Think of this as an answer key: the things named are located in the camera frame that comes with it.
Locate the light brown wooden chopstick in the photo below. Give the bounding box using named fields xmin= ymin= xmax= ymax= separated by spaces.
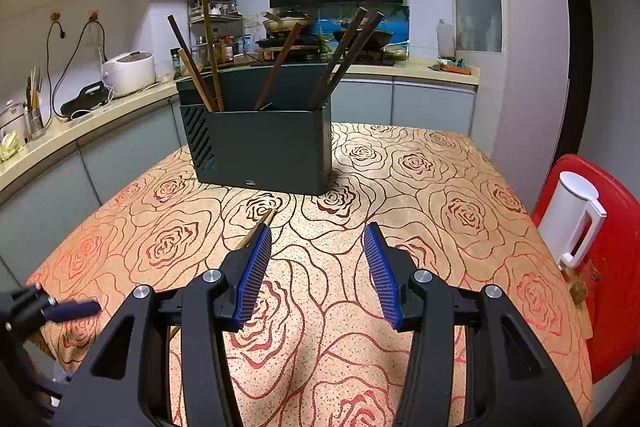
xmin=202 ymin=0 xmax=224 ymax=112

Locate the pale bamboo chopstick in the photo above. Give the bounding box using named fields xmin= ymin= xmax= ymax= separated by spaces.
xmin=179 ymin=48 xmax=217 ymax=113

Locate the dark brown wooden chopstick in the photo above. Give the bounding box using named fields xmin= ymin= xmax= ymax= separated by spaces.
xmin=167 ymin=14 xmax=219 ymax=112

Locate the dark black chopstick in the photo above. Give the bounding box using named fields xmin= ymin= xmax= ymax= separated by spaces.
xmin=308 ymin=7 xmax=367 ymax=111
xmin=308 ymin=8 xmax=383 ymax=111

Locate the red plastic chair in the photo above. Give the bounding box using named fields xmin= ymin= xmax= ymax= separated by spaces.
xmin=532 ymin=154 xmax=639 ymax=381

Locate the rose patterned tablecloth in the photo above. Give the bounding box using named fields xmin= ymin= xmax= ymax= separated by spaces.
xmin=30 ymin=124 xmax=592 ymax=426

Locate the steel pot with lid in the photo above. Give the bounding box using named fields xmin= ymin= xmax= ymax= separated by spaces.
xmin=0 ymin=100 xmax=29 ymax=146

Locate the white plastic pitcher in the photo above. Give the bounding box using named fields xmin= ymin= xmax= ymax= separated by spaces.
xmin=538 ymin=170 xmax=608 ymax=269

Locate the countertop utensil jar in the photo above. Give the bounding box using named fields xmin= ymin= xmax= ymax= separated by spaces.
xmin=25 ymin=65 xmax=44 ymax=140

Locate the black handheld appliance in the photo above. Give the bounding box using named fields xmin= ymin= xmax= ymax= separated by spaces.
xmin=60 ymin=80 xmax=111 ymax=120

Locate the white rice cooker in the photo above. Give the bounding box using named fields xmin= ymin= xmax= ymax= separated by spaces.
xmin=101 ymin=51 xmax=155 ymax=98

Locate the dark green utensil holder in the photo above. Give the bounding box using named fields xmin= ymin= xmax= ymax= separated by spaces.
xmin=176 ymin=63 xmax=332 ymax=195

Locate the metal spice rack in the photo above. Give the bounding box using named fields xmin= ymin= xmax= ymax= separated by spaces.
xmin=186 ymin=0 xmax=244 ymax=72

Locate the brown chopstick in holder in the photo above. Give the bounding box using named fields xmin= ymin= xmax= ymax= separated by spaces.
xmin=254 ymin=22 xmax=304 ymax=110

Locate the white plastic bottle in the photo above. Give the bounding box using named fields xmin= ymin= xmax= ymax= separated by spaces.
xmin=436 ymin=19 xmax=456 ymax=60

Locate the brown clay pot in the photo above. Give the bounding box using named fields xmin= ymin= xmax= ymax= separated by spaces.
xmin=262 ymin=11 xmax=316 ymax=35

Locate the black wok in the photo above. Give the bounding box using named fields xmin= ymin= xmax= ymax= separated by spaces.
xmin=333 ymin=28 xmax=394 ymax=52

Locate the black power cable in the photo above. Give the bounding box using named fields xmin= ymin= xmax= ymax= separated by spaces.
xmin=49 ymin=10 xmax=108 ymax=119
xmin=45 ymin=11 xmax=68 ymax=119

